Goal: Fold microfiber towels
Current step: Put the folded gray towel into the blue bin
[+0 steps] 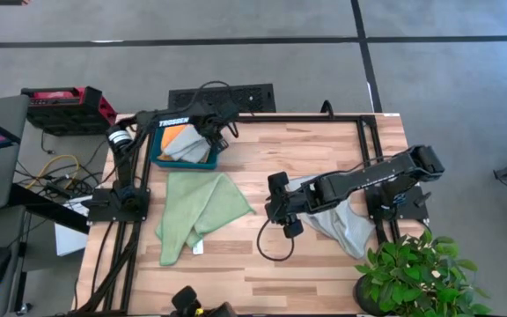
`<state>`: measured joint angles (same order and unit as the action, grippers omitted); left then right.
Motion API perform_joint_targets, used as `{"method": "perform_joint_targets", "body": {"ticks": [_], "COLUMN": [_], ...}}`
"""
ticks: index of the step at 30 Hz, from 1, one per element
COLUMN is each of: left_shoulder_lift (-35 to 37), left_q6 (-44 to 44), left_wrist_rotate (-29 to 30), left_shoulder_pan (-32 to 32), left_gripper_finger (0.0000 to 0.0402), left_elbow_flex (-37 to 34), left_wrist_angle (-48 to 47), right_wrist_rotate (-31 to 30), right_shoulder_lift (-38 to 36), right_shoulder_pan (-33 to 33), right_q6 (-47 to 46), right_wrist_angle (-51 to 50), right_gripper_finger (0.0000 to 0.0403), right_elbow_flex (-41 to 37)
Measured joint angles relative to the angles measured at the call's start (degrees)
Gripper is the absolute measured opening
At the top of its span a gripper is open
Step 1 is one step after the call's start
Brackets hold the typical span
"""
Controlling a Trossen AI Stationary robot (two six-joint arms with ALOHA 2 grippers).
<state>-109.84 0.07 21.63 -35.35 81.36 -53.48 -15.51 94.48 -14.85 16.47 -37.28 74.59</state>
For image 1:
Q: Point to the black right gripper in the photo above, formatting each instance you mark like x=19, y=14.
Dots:
x=299, y=198

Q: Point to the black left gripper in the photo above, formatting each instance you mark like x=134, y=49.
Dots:
x=207, y=119

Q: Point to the grey waffle microfiber towel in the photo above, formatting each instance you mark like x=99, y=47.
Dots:
x=187, y=147
x=346, y=229

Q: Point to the orange microfiber towel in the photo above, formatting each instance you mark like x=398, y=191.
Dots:
x=170, y=134

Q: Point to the green microfiber towel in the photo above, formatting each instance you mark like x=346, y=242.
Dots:
x=192, y=202

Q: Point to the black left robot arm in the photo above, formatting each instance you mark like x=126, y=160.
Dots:
x=148, y=120

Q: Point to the black floor vent grate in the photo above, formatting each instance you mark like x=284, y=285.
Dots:
x=253, y=99

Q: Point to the teal plastic tray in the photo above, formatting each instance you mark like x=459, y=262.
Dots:
x=183, y=166

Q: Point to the green potted plant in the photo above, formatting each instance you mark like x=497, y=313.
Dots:
x=412, y=282

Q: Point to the red and black tool case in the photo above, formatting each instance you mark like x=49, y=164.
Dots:
x=68, y=114

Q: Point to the black power strip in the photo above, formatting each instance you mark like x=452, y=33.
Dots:
x=60, y=189

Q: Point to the white paper sheet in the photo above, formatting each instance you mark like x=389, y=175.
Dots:
x=71, y=240

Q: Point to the black desk support bar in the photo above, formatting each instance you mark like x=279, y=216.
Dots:
x=46, y=209

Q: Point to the black desk leg with caster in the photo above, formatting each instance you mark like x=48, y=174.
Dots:
x=21, y=286

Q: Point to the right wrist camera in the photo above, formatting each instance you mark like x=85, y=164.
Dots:
x=273, y=209

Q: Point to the black aluminium rig frame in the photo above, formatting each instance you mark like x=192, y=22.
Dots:
x=302, y=118

